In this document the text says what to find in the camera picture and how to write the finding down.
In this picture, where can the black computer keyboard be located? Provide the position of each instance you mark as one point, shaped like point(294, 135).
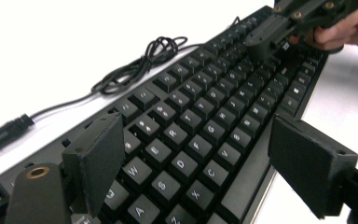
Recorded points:
point(199, 124)

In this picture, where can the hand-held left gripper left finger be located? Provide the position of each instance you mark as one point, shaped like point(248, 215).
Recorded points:
point(96, 161)

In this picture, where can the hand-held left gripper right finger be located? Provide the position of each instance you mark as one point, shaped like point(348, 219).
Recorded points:
point(307, 168)

